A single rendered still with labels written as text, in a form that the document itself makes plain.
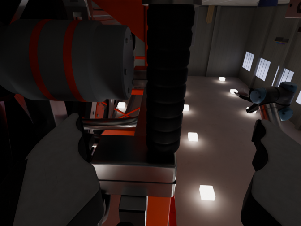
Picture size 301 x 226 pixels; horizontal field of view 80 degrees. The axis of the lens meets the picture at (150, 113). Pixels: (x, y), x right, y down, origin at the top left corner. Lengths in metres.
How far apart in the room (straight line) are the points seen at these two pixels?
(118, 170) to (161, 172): 0.04
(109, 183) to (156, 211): 1.12
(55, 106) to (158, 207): 1.02
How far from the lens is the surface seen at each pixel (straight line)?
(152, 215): 1.36
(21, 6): 0.54
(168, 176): 0.20
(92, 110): 0.59
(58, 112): 0.42
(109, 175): 0.20
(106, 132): 3.39
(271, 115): 1.02
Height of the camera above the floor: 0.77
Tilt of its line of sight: 29 degrees up
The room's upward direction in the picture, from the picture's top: 179 degrees counter-clockwise
